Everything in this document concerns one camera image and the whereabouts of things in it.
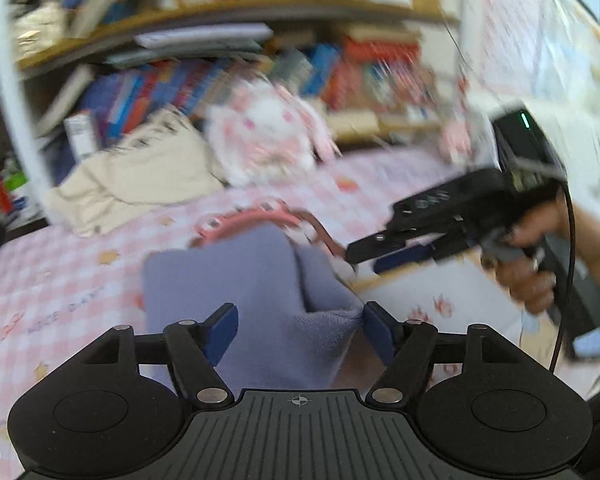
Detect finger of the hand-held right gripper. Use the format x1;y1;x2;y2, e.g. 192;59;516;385
374;242;481;275
345;227;463;265

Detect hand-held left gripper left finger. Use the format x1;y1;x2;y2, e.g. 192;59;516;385
80;302;240;408

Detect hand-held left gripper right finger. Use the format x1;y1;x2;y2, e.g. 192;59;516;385
362;301;518;408

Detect purple and mauve sweater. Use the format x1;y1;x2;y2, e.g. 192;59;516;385
142;225;381;393

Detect person's right forearm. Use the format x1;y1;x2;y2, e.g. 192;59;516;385
570;207;600;306

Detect person's right hand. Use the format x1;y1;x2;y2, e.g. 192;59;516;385
492;205;588;316

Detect pink pig plush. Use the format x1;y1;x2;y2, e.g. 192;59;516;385
440;120;476;163

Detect pink printed desk mat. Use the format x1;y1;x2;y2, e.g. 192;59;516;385
0;150;600;480

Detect red boxed book set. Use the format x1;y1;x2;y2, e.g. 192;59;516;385
330;35;426;111

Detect white pink bunny plush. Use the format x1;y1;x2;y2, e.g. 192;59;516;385
205;82;343;188

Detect cream cloth bag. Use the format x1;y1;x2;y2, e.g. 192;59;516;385
45;109;228;237

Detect white toothbrush box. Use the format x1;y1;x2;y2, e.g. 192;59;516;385
62;112;101;158

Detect row of colourful books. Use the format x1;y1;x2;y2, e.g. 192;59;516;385
77;42;446;136

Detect white bookshelf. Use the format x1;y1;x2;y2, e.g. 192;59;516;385
0;0;466;201

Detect black cable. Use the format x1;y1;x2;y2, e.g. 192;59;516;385
547;182;578;376

